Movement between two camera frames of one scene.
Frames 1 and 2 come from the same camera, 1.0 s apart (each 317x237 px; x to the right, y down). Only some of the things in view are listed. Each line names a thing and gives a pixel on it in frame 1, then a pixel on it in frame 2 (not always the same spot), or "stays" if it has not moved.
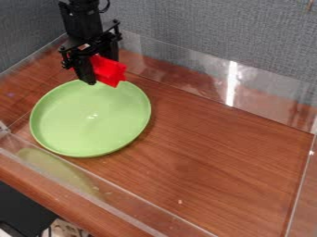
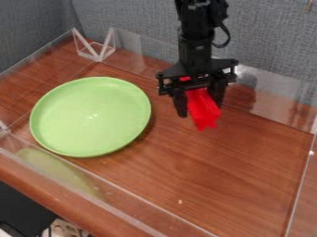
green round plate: (85, 120) stays
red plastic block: (109, 72) to (206, 113)
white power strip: (64, 229) stays
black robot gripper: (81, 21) to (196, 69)
